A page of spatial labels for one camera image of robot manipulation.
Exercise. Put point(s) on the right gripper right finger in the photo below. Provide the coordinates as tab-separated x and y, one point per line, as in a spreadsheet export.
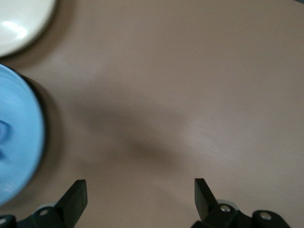
213	213

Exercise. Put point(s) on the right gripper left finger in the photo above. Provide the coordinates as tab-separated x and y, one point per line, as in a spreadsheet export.
69	209

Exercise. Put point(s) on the blue foam letter E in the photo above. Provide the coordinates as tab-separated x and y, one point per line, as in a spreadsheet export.
4	131

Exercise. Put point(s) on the blue plate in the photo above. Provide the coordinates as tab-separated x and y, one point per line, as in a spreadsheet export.
23	107

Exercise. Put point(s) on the brown table cover sheet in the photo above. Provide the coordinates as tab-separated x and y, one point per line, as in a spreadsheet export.
190	71

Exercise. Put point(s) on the beige plate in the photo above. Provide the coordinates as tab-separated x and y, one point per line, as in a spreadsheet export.
16	28

